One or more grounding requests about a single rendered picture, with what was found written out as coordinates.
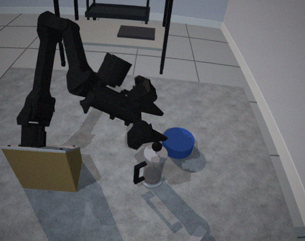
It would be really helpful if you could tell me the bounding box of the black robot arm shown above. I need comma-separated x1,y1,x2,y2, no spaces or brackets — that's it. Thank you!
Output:
16,11,157,148

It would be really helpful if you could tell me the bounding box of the clear glass coffee press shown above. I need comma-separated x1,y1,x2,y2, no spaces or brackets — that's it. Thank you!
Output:
133,142,168,188

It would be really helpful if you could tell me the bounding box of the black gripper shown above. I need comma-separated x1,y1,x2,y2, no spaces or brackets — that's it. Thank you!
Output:
108,90,168,150

